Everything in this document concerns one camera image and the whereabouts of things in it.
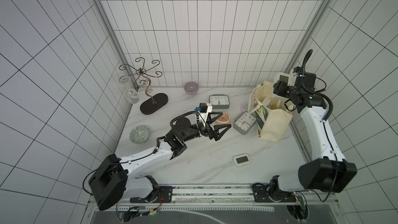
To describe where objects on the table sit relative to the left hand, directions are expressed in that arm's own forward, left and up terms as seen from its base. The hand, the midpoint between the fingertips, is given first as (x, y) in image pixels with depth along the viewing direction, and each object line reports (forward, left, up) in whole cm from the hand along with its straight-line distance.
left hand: (224, 122), depth 66 cm
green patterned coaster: (+7, +48, -28) cm, 56 cm away
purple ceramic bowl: (+45, +18, -26) cm, 55 cm away
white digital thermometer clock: (-8, -12, -26) cm, 30 cm away
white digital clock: (+24, -31, +5) cm, 40 cm away
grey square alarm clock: (+15, -17, -25) cm, 34 cm away
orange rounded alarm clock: (+18, -5, -26) cm, 32 cm away
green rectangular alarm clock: (+32, -2, -26) cm, 41 cm away
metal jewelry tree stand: (+32, +43, -28) cm, 60 cm away
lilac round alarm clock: (+27, -19, -26) cm, 42 cm away
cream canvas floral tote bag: (+9, -27, -7) cm, 29 cm away
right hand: (+21, -32, +3) cm, 39 cm away
